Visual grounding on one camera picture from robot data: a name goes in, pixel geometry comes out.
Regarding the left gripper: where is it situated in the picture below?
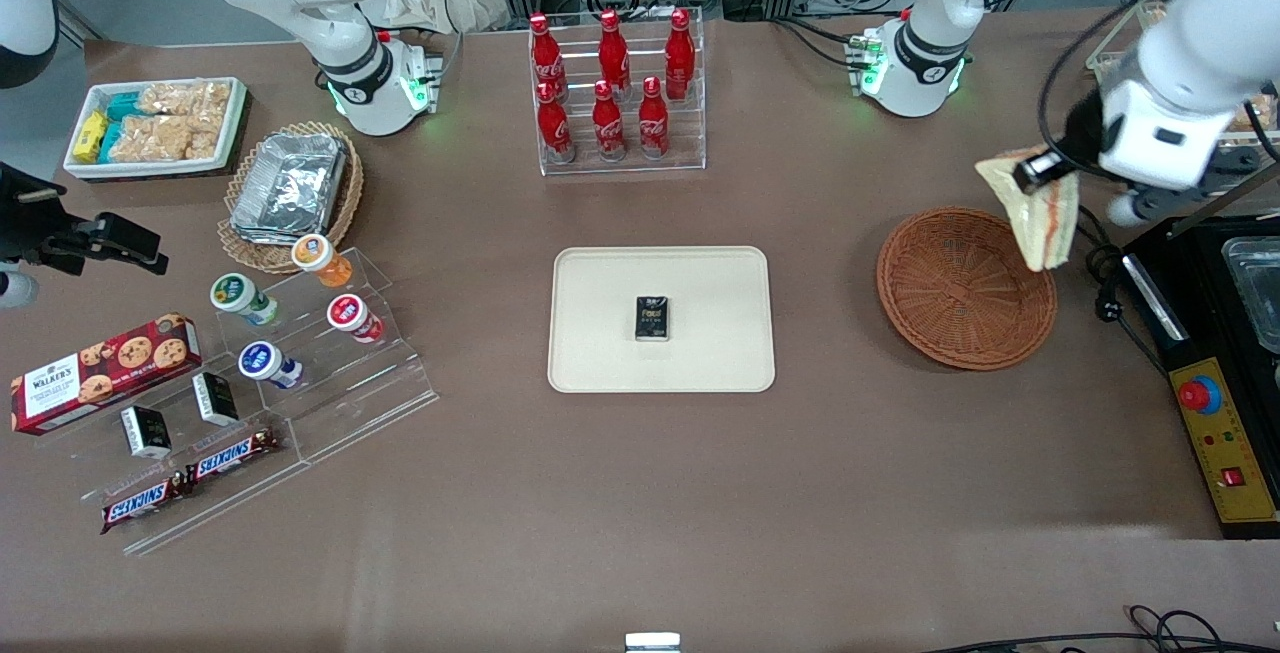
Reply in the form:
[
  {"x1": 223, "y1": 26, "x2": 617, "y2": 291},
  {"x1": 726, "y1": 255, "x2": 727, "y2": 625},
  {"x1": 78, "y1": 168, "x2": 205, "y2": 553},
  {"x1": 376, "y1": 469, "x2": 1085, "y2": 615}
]
[{"x1": 1013, "y1": 81, "x2": 1238, "y2": 196}]

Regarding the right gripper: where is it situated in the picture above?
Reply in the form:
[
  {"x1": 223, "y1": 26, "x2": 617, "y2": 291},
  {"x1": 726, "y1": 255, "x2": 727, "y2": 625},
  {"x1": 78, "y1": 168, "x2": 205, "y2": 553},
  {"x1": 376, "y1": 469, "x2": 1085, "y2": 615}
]
[{"x1": 0, "y1": 161, "x2": 169, "y2": 276}]

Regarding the triangular white bread sandwich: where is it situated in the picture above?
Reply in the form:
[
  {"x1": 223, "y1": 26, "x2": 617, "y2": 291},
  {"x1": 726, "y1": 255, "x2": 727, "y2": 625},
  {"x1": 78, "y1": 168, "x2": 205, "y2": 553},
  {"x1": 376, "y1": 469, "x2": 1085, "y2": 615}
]
[{"x1": 975, "y1": 148, "x2": 1081, "y2": 274}]

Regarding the white rectangular snack tray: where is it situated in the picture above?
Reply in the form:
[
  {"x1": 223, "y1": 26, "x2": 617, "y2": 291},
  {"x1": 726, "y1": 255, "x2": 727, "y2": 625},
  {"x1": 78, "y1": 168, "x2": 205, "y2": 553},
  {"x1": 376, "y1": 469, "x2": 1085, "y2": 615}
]
[{"x1": 62, "y1": 76, "x2": 249, "y2": 181}]

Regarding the light oval wicker basket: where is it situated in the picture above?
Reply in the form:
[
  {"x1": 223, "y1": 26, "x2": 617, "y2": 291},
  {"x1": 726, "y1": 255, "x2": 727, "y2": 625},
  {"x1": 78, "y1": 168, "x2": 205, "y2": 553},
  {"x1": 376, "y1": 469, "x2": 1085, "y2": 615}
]
[{"x1": 217, "y1": 121, "x2": 364, "y2": 276}]

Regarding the brown round wicker basket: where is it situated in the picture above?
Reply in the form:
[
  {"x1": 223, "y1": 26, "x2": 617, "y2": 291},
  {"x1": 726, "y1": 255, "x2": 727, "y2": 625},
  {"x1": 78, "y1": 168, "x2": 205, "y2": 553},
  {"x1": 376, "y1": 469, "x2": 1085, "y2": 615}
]
[{"x1": 877, "y1": 207, "x2": 1058, "y2": 372}]

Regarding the beige rectangular serving tray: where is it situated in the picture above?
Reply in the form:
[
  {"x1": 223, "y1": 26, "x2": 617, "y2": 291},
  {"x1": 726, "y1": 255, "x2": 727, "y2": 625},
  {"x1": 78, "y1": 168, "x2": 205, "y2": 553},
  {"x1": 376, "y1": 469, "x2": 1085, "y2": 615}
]
[{"x1": 547, "y1": 246, "x2": 777, "y2": 394}]

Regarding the yellow snack packet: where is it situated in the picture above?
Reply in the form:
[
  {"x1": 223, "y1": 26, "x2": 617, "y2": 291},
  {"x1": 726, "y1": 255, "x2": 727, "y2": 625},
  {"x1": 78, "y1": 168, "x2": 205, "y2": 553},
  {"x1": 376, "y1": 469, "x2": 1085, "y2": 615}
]
[{"x1": 72, "y1": 111, "x2": 109, "y2": 162}]

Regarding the red Walkers cookie box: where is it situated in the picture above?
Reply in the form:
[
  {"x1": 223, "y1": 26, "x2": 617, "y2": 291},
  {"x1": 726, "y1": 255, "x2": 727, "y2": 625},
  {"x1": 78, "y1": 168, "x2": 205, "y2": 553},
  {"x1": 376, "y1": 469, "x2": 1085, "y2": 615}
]
[{"x1": 10, "y1": 313, "x2": 203, "y2": 436}]

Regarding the green lid yoghurt cup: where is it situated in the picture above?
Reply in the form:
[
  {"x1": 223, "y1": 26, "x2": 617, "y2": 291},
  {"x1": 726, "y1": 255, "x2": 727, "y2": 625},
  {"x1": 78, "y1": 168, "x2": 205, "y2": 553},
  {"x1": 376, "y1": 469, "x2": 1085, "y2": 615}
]
[{"x1": 209, "y1": 273, "x2": 280, "y2": 326}]

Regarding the small black snack box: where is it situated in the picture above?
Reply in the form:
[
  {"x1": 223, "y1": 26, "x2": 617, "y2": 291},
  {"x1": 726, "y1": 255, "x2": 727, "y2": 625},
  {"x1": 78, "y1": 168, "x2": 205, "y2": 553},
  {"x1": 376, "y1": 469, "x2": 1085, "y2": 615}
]
[
  {"x1": 120, "y1": 405, "x2": 173, "y2": 460},
  {"x1": 192, "y1": 371, "x2": 241, "y2": 427},
  {"x1": 634, "y1": 295, "x2": 673, "y2": 343}
]

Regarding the blue lid yoghurt cup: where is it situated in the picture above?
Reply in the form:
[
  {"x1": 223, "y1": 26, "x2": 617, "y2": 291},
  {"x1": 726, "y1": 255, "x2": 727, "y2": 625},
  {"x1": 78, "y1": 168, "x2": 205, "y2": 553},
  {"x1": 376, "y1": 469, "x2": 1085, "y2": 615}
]
[{"x1": 237, "y1": 341, "x2": 304, "y2": 390}]

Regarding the silver foil container stack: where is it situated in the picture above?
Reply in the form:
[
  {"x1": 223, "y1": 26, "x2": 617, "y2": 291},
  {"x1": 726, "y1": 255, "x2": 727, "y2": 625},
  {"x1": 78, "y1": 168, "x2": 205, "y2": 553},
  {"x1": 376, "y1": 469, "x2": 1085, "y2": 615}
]
[{"x1": 230, "y1": 131, "x2": 349, "y2": 244}]

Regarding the orange lid yoghurt cup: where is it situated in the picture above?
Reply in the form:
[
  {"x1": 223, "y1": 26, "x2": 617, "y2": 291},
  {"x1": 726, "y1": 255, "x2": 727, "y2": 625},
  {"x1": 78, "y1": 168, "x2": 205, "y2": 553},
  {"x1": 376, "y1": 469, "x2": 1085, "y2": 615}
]
[{"x1": 291, "y1": 233, "x2": 354, "y2": 289}]

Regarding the Snickers chocolate bar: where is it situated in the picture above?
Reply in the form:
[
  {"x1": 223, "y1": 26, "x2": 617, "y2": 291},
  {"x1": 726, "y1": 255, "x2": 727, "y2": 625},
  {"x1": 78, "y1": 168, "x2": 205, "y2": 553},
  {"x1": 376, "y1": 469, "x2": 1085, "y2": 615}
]
[
  {"x1": 100, "y1": 473, "x2": 191, "y2": 535},
  {"x1": 185, "y1": 426, "x2": 283, "y2": 484}
]

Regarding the red lid yoghurt cup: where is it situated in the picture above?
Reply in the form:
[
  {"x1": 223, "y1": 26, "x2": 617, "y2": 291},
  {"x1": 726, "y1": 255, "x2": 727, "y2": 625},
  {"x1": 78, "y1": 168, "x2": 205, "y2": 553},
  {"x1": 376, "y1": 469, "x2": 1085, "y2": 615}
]
[{"x1": 326, "y1": 294, "x2": 385, "y2": 344}]

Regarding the clear plastic container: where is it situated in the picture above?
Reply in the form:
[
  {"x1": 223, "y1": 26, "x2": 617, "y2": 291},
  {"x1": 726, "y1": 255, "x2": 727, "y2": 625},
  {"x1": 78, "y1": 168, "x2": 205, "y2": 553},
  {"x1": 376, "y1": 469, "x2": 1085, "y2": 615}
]
[{"x1": 1222, "y1": 236, "x2": 1280, "y2": 354}]

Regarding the red emergency stop button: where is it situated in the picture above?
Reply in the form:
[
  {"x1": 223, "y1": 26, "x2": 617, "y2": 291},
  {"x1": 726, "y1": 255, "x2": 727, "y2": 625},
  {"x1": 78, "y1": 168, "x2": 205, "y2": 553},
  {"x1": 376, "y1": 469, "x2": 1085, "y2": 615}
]
[{"x1": 1178, "y1": 375, "x2": 1223, "y2": 416}]

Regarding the clear acrylic stepped display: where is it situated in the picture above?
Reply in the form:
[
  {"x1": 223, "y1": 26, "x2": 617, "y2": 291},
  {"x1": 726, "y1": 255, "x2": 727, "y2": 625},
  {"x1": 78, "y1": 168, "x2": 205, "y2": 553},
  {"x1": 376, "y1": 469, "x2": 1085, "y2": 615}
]
[{"x1": 40, "y1": 248, "x2": 441, "y2": 556}]

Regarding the black machine with yellow panel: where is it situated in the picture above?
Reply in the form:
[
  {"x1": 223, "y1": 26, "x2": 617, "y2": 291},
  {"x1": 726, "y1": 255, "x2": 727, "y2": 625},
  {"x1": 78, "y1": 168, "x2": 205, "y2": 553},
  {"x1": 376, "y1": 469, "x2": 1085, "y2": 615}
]
[{"x1": 1120, "y1": 163, "x2": 1280, "y2": 541}]

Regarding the red cola bottle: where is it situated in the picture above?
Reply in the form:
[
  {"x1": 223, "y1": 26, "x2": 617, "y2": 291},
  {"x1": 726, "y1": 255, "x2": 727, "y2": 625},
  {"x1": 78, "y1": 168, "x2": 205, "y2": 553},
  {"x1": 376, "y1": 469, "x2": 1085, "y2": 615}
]
[
  {"x1": 638, "y1": 76, "x2": 670, "y2": 160},
  {"x1": 592, "y1": 80, "x2": 627, "y2": 162},
  {"x1": 529, "y1": 13, "x2": 568, "y2": 99},
  {"x1": 537, "y1": 81, "x2": 576, "y2": 164},
  {"x1": 665, "y1": 8, "x2": 696, "y2": 101},
  {"x1": 598, "y1": 9, "x2": 631, "y2": 99}
]

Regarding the clear acrylic bottle rack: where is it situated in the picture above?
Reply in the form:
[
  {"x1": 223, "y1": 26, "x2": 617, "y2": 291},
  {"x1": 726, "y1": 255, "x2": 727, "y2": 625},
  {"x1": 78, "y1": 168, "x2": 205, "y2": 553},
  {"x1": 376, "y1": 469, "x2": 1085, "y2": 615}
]
[{"x1": 528, "y1": 8, "x2": 707, "y2": 177}]

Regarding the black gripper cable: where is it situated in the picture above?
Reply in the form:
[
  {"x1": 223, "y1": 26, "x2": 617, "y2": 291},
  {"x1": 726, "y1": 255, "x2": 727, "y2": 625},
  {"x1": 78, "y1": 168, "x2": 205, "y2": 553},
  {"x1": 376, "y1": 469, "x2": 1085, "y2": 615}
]
[{"x1": 1038, "y1": 0, "x2": 1156, "y2": 169}]

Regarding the white wire rack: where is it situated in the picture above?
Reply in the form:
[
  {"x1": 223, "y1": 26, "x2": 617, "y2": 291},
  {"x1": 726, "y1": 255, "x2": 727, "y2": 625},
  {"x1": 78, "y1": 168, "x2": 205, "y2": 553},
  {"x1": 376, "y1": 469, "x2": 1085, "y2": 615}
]
[{"x1": 1086, "y1": 0, "x2": 1280, "y2": 174}]

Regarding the black power cable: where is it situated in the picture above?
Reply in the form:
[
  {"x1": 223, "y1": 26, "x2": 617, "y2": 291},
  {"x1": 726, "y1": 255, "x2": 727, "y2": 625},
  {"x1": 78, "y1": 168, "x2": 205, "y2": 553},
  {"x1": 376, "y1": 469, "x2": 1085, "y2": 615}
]
[{"x1": 1078, "y1": 205, "x2": 1171, "y2": 374}]

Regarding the black floor cable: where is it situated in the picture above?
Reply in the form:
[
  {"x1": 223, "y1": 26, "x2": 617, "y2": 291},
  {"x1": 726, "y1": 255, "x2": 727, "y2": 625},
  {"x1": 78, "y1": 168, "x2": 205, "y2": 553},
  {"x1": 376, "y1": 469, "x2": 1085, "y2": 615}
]
[{"x1": 920, "y1": 605, "x2": 1280, "y2": 653}]

